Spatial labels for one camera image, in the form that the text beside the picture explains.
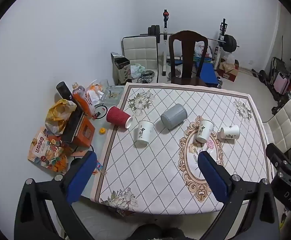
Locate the grey mug with handle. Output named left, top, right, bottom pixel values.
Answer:
left=161, top=103, right=188, bottom=129

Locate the white paper cup far right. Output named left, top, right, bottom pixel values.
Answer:
left=220, top=125, right=240, bottom=140

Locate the red ripple paper cup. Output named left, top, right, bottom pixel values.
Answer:
left=106, top=106, right=133, bottom=129

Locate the white paper cup centre right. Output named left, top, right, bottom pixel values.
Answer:
left=196, top=120, right=214, bottom=144

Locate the white paper cup with calligraphy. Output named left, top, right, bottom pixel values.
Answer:
left=135, top=120, right=154, bottom=145

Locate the colourful snack bag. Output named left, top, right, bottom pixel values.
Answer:
left=27, top=127, right=73, bottom=174

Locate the small blue red packet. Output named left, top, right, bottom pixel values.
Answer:
left=96, top=162, right=103, bottom=172

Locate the white padded chair right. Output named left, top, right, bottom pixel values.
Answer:
left=263, top=99, right=291, bottom=153

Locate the white padded chair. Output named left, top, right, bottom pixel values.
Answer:
left=263, top=99, right=291, bottom=153
left=122, top=35, right=159, bottom=83

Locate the orange cardboard box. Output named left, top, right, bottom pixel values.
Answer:
left=72, top=116, right=95, bottom=147

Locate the yellow bottle cap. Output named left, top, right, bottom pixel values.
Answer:
left=99, top=127, right=106, bottom=134

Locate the yellow plastic bag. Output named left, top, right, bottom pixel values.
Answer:
left=45, top=99, right=77, bottom=136

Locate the patterned white table mat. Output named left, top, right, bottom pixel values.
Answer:
left=83, top=83, right=273, bottom=215

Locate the pink suitcase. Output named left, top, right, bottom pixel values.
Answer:
left=273, top=72, right=290, bottom=95

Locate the orange drink bottle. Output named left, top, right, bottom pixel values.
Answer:
left=72, top=82, right=96, bottom=118

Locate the black cylinder speaker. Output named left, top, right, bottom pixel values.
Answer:
left=56, top=81, right=77, bottom=104

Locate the white crumpled snack wrapper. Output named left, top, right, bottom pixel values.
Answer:
left=86, top=80, right=104, bottom=105

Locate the brown cardboard box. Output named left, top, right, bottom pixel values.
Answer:
left=216, top=59, right=239, bottom=82

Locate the silver trash bin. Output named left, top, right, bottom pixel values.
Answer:
left=111, top=52, right=132, bottom=85

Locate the blue bench pad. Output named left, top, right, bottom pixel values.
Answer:
left=200, top=62, right=219, bottom=87

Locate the barbell with black plates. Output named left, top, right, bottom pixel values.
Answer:
left=141, top=25, right=239, bottom=53

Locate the white red plastic bag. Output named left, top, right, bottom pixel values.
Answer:
left=194, top=41, right=212, bottom=59

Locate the white padded chair back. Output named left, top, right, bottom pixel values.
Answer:
left=122, top=35, right=159, bottom=83

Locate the white weight rack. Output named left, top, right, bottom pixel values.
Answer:
left=160, top=9, right=227, bottom=76

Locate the dark wooden chair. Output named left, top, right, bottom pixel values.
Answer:
left=169, top=30, right=208, bottom=87

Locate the black cable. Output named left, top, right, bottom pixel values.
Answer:
left=92, top=103, right=109, bottom=120

